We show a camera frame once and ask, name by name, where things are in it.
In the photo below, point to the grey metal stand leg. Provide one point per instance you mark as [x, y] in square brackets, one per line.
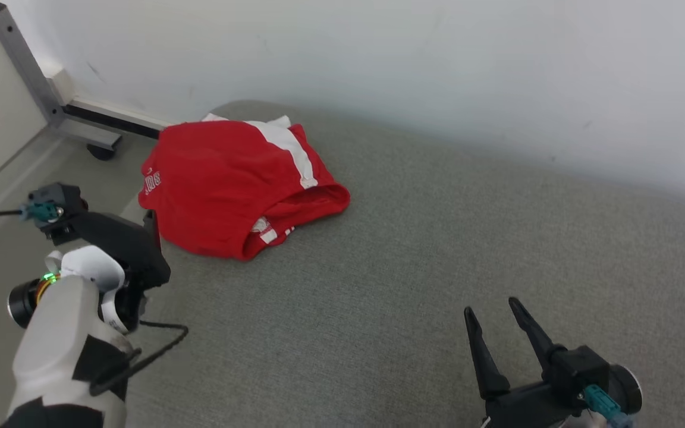
[27, 65]

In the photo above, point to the dark left wrist camera box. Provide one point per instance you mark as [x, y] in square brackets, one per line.
[63, 199]

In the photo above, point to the grey fabric sofa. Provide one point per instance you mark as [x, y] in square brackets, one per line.
[408, 267]

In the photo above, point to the black caster wheel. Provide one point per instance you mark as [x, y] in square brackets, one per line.
[101, 153]

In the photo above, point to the white bar with black edge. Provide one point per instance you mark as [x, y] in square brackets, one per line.
[116, 122]

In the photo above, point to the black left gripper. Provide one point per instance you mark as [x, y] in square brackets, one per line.
[122, 244]

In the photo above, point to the dark wrist camera box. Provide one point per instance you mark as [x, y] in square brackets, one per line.
[574, 368]
[63, 199]

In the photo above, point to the red shorts with white stripe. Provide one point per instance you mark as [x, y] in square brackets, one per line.
[217, 184]

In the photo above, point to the dark right wrist camera box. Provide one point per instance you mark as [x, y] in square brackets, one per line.
[574, 368]

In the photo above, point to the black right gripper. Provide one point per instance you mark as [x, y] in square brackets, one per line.
[527, 410]

